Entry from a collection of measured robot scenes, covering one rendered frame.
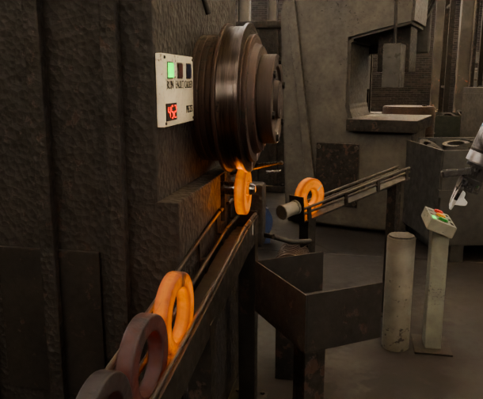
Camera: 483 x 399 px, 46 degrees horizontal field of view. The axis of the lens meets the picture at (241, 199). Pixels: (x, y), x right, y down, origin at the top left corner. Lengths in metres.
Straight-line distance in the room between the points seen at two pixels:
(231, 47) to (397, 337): 1.52
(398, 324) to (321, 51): 2.52
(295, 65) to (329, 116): 0.48
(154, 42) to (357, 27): 3.16
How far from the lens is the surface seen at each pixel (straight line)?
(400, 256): 2.53
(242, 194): 1.82
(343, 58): 4.50
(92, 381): 0.94
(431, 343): 2.74
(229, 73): 1.66
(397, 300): 2.59
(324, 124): 4.55
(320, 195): 2.39
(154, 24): 1.45
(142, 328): 1.06
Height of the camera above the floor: 1.18
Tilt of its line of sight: 12 degrees down
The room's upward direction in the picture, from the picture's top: straight up
